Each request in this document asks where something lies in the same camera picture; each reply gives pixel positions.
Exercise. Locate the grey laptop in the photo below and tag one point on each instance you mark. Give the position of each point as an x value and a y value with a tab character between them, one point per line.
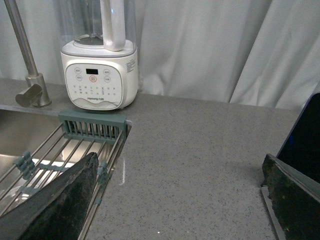
301	149

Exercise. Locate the white curtain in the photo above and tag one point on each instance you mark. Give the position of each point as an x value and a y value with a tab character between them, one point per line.
253	52

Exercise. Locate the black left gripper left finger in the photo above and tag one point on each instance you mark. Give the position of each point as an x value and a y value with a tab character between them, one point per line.
58	210

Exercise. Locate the steel sink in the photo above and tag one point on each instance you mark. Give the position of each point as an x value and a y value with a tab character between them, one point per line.
30	140

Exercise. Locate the steel kitchen faucet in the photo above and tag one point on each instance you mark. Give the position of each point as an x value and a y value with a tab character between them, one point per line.
36	94

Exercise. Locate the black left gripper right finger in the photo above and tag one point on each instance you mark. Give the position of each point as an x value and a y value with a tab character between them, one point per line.
293	200

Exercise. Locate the green steel drain rack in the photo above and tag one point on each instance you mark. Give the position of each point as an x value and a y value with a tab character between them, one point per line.
65	155

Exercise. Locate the white soy milk maker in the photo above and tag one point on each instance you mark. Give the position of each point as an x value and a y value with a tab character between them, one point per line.
100	55

